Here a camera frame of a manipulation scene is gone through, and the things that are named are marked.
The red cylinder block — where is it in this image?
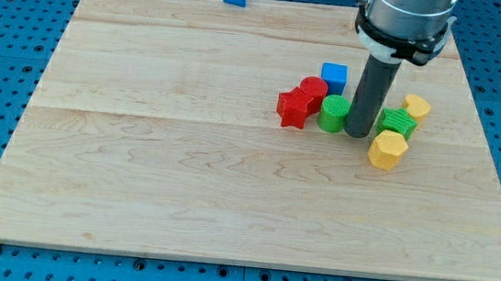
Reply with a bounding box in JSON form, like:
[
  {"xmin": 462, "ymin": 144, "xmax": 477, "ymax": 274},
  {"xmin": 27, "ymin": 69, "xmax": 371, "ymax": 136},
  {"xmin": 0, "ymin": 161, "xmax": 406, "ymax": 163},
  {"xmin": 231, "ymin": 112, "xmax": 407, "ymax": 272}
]
[{"xmin": 300, "ymin": 76, "xmax": 328, "ymax": 115}]

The green star block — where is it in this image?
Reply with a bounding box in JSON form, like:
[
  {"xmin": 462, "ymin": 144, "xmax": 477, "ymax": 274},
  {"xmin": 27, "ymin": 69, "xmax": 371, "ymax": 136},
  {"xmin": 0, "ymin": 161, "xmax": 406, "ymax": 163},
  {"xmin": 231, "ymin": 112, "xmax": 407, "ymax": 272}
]
[{"xmin": 375, "ymin": 107, "xmax": 418, "ymax": 141}]

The wooden board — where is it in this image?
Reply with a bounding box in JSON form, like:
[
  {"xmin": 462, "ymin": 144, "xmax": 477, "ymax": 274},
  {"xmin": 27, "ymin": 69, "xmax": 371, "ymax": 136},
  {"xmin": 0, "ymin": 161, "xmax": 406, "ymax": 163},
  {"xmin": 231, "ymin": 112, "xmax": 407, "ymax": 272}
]
[{"xmin": 0, "ymin": 0, "xmax": 501, "ymax": 281}]

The yellow heart block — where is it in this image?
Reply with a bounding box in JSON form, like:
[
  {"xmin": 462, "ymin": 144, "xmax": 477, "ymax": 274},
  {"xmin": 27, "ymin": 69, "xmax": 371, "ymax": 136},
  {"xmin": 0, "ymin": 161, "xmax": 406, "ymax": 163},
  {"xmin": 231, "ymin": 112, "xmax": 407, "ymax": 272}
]
[{"xmin": 402, "ymin": 94, "xmax": 431, "ymax": 127}]

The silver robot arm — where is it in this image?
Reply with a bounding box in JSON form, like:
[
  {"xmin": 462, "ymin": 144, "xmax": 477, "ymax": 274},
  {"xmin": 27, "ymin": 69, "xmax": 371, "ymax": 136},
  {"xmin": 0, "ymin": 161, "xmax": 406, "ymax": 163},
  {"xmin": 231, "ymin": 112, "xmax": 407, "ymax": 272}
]
[{"xmin": 358, "ymin": 0, "xmax": 458, "ymax": 40}]

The yellow hexagon block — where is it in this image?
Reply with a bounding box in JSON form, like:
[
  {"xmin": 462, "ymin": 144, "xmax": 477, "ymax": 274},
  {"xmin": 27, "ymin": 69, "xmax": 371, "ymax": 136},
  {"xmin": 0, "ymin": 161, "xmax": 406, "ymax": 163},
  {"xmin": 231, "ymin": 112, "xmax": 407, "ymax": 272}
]
[{"xmin": 367, "ymin": 129, "xmax": 409, "ymax": 172}]

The red star block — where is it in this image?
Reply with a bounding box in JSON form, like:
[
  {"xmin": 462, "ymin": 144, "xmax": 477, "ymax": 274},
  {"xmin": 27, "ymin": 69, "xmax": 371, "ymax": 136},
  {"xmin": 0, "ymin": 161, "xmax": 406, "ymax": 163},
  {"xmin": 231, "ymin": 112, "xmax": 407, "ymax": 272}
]
[{"xmin": 276, "ymin": 87, "xmax": 314, "ymax": 129}]

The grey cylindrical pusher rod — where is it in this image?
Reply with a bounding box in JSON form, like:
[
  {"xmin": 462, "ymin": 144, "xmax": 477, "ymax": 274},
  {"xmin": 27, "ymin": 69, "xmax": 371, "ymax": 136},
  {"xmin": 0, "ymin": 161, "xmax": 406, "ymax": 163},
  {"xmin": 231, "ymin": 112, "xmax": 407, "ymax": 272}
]
[{"xmin": 343, "ymin": 55, "xmax": 401, "ymax": 139}]

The blue cube block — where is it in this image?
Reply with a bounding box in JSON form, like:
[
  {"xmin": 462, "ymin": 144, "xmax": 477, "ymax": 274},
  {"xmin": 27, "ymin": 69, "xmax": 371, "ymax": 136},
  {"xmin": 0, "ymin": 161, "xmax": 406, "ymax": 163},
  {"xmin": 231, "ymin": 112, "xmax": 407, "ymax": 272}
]
[{"xmin": 320, "ymin": 62, "xmax": 348, "ymax": 96}]

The green cylinder block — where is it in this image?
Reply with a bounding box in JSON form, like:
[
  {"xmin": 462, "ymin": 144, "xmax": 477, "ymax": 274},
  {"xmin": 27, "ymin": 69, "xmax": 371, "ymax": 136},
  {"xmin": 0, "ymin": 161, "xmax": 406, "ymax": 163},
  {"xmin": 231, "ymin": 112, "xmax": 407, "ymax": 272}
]
[{"xmin": 317, "ymin": 95, "xmax": 350, "ymax": 133}]

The black clamp ring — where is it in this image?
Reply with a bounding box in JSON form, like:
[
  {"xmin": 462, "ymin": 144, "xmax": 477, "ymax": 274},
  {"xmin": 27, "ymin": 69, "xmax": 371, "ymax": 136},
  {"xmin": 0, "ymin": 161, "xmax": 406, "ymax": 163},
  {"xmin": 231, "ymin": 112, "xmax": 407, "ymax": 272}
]
[{"xmin": 351, "ymin": 5, "xmax": 457, "ymax": 71}]

